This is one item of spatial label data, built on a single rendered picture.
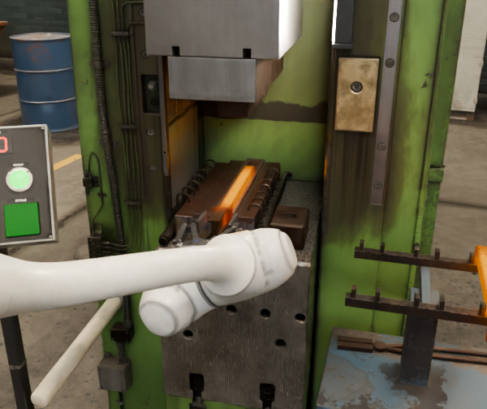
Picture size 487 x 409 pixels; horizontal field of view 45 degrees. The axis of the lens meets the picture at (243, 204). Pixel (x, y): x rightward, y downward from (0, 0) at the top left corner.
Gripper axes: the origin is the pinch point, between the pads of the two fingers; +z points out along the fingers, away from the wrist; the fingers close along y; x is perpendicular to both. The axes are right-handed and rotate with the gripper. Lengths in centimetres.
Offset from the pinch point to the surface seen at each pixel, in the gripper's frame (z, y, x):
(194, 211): 6.3, -7.6, -0.6
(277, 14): 5.1, 12.3, 46.2
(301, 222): 7.3, 18.8, -1.6
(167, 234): 1.9, -13.3, -5.3
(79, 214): 204, -148, -99
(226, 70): 5.1, 1.3, 34.3
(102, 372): 14, -41, -61
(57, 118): 385, -259, -84
